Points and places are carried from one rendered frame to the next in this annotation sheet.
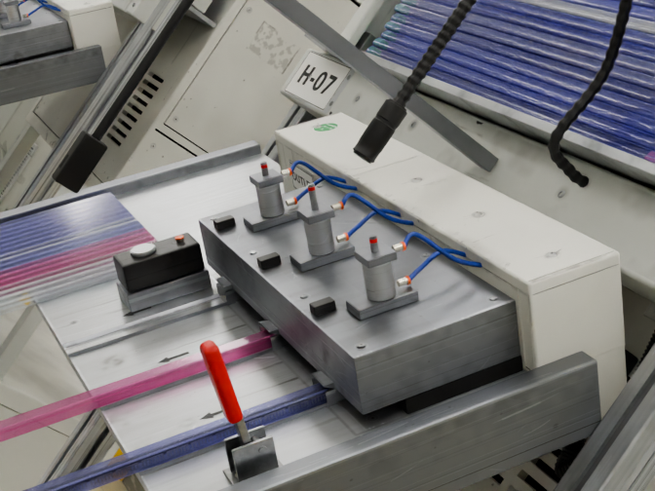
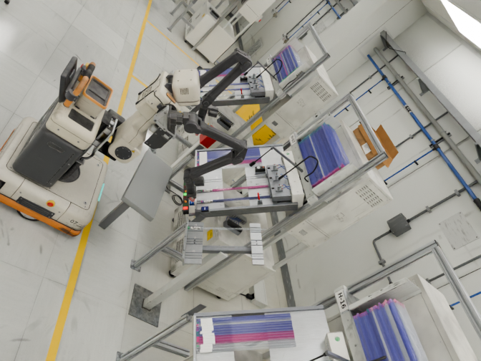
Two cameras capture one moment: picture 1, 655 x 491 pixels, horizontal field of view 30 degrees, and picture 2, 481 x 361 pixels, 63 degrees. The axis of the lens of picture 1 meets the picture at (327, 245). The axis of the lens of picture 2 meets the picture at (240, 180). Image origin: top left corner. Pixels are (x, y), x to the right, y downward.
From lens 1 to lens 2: 190 cm
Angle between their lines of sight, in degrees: 24
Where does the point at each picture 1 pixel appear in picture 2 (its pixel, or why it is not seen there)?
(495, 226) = (295, 184)
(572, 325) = (296, 199)
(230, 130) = (289, 114)
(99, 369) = (249, 183)
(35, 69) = (257, 99)
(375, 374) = (274, 198)
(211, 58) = (289, 102)
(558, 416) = (292, 208)
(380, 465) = (271, 207)
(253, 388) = (264, 192)
